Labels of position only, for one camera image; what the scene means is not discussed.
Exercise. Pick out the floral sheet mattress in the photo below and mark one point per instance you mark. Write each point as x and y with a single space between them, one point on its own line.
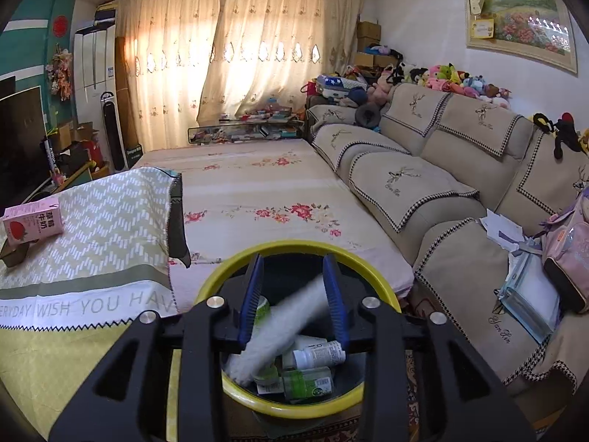
257 184

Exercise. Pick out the framed flower field painting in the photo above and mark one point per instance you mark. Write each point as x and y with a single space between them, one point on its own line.
520 14

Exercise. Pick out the cream embroidered curtain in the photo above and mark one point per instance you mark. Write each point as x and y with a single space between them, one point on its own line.
175 64
285 41

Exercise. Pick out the yellow rimmed black trash bin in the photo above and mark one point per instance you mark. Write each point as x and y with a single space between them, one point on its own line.
294 245

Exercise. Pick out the clear blue document pouch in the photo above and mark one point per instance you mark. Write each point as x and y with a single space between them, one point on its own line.
529 299

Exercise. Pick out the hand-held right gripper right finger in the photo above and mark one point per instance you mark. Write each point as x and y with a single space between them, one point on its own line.
335 304

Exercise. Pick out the hanging flower decoration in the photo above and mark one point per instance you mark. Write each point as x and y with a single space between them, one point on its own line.
60 73

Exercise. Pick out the pink milk carton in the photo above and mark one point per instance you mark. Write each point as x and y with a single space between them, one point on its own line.
30 225

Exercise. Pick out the dark blue box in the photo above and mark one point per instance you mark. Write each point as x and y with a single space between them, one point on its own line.
106 14

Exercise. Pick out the stack of cardboard boxes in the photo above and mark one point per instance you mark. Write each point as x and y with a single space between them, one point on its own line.
368 37

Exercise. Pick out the open cardboard box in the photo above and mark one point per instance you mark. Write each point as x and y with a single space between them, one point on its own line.
73 134

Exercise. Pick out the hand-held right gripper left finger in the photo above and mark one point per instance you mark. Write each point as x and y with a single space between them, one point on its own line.
251 304

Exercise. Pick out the large white green bottle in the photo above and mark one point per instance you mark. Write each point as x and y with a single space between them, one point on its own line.
263 308

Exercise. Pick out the glass coffee table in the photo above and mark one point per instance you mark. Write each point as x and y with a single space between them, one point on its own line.
244 131

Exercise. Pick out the small clear green bottle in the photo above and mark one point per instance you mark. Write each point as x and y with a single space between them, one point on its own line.
306 382

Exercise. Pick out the beige embroidered sofa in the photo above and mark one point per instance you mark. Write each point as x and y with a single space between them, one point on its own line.
437 170

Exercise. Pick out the red cylinder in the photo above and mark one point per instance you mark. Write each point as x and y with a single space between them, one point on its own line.
95 154

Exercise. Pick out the white pill bottle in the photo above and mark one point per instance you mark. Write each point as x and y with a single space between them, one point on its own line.
317 354

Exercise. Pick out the plain white plastic bottle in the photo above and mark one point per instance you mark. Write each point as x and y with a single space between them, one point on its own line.
313 341

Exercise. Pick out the red round wall sticker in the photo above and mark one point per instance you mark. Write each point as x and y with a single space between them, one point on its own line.
60 26

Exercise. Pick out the black flat television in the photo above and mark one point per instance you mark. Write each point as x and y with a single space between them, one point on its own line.
23 147

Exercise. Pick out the dark green carton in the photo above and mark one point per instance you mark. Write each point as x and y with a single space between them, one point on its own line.
133 156

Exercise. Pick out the black plush toy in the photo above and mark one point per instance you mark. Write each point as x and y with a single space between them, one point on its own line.
561 136

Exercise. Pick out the small brown box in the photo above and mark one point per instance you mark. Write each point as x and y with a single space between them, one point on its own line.
14 254

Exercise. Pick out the white ribbed paper cup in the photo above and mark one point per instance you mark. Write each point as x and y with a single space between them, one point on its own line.
280 327

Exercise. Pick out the row of plush toys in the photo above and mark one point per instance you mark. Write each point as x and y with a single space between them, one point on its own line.
441 78

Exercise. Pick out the blue star print bag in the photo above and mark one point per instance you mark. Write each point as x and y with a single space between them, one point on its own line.
340 86

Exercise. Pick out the white tower fan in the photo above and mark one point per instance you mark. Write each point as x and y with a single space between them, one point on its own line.
112 133

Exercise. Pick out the pink backpack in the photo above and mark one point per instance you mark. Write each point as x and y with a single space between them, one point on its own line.
568 258

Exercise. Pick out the white standing air conditioner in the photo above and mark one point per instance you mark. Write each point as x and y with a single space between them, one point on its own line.
94 69

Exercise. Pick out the loose white paper slips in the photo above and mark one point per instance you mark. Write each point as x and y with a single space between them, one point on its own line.
501 230

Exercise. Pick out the dark grey neck pillow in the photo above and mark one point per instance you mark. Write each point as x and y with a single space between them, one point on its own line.
368 115

